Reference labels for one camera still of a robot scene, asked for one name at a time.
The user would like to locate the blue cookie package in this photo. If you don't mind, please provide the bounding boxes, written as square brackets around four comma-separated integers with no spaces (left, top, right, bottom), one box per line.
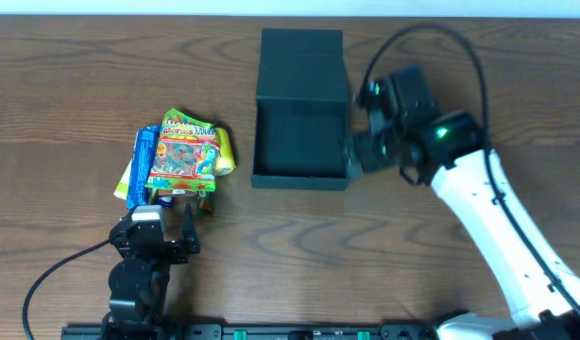
[126,126,161,211]

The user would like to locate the dark green gift box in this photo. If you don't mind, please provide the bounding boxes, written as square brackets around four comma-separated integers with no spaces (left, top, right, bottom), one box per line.
[251,28,350,191]

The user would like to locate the small blue wrapped candy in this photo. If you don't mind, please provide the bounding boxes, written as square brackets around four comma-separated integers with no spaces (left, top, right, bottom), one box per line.
[157,196,175,209]

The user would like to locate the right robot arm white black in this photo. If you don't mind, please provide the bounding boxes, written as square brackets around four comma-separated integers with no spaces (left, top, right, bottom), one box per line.
[341,110,580,339]

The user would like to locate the kitkat chocolate bar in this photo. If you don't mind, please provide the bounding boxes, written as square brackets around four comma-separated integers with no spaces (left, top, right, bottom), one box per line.
[196,191,213,217]

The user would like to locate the yellow mentos candy tube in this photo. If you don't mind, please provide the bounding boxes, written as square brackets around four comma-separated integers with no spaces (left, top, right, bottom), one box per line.
[215,127,236,176]

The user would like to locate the gummy worms candy bag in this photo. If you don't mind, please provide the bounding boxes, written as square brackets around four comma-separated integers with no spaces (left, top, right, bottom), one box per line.
[145,109,220,192]

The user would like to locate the black mounting rail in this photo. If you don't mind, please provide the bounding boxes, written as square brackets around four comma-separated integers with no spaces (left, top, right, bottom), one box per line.
[60,324,438,340]

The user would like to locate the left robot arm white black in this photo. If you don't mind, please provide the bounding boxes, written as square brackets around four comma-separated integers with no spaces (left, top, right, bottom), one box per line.
[100,204,200,340]

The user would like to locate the brown chocolate milk carton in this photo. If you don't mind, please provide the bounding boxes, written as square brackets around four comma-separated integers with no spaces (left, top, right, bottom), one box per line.
[158,189,198,196]

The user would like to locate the yellow green snack packet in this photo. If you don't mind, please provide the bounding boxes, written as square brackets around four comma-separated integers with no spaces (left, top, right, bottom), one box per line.
[113,161,132,200]

